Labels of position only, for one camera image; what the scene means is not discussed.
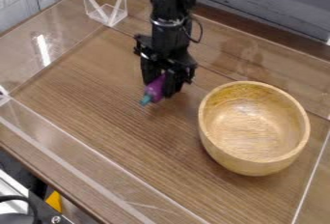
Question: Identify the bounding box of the brown wooden bowl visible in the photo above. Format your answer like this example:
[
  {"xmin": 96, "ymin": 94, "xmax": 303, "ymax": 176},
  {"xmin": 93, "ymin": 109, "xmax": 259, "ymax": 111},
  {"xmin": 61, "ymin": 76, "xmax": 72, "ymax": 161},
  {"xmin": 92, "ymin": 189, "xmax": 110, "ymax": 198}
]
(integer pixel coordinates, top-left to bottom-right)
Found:
[{"xmin": 197, "ymin": 81, "xmax": 311, "ymax": 177}]

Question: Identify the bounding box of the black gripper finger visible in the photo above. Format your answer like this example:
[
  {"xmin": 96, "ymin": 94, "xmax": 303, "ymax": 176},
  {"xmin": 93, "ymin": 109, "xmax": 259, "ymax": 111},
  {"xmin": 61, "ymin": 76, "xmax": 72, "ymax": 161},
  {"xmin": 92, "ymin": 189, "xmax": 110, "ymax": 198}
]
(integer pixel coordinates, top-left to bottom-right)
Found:
[
  {"xmin": 163, "ymin": 70, "xmax": 184, "ymax": 98},
  {"xmin": 140, "ymin": 59, "xmax": 161, "ymax": 85}
]

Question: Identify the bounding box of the black cable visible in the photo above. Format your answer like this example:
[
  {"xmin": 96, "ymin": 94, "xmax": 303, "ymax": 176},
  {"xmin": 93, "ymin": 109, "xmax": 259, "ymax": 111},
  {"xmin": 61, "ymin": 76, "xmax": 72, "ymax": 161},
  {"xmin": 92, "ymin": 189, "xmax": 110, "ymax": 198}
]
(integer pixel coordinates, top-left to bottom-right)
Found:
[{"xmin": 0, "ymin": 194, "xmax": 44, "ymax": 224}]

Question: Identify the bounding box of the purple toy eggplant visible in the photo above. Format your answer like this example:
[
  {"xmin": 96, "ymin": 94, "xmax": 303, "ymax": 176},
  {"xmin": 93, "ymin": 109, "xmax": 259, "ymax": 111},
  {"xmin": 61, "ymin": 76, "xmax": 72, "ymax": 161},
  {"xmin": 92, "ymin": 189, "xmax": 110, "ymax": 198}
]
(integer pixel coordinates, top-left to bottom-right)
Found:
[{"xmin": 140, "ymin": 74, "xmax": 165, "ymax": 106}]

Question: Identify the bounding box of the clear acrylic tray wall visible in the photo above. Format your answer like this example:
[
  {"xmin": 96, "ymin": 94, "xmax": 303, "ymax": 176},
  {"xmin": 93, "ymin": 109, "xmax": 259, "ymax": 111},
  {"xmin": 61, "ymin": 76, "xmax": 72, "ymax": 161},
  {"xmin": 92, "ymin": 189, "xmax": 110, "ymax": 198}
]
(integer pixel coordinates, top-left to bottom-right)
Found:
[{"xmin": 0, "ymin": 0, "xmax": 330, "ymax": 224}]

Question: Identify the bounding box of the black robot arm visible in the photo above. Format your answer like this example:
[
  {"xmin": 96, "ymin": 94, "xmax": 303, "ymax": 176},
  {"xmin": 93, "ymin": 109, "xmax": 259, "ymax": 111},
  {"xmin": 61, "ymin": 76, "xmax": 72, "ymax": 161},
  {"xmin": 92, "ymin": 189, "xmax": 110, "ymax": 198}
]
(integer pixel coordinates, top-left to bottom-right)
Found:
[{"xmin": 133, "ymin": 0, "xmax": 201, "ymax": 105}]

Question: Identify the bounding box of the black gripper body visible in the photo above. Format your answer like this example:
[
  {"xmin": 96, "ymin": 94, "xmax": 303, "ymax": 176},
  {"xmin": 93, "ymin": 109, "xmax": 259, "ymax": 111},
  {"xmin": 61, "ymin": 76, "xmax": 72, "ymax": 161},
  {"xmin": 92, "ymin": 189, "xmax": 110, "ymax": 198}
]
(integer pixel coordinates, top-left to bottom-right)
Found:
[{"xmin": 133, "ymin": 18, "xmax": 199, "ymax": 83}]

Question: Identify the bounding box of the yellow black device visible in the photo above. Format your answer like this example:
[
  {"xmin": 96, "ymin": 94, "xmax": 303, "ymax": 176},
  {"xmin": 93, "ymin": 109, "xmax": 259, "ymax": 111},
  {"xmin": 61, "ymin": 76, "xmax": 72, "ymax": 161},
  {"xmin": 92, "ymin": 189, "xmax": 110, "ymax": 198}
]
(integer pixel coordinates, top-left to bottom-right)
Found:
[{"xmin": 24, "ymin": 187, "xmax": 88, "ymax": 224}]

